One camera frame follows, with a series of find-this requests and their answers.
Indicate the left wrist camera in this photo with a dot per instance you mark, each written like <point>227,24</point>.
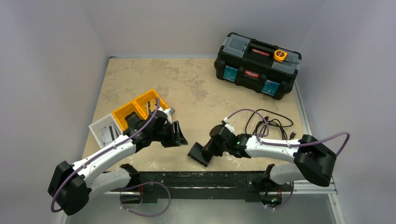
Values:
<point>169,112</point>

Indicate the white plastic bin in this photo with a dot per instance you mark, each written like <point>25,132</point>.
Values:
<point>105,130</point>

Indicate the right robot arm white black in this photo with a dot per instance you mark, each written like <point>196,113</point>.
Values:
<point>306,158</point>

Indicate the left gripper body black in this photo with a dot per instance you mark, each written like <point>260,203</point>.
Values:
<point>165,135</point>

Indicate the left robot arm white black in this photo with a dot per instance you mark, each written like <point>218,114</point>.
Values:
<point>73,185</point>

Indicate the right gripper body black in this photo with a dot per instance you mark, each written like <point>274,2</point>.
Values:
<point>206,150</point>

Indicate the yellow plastic bin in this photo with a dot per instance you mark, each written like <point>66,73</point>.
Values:
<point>139,106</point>

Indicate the orange tape measure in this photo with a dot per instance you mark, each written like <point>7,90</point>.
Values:
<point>280,55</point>

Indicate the black plastic toolbox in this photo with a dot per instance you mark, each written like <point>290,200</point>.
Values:
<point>249,62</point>

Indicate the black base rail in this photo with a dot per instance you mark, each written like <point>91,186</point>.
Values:
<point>249,186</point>

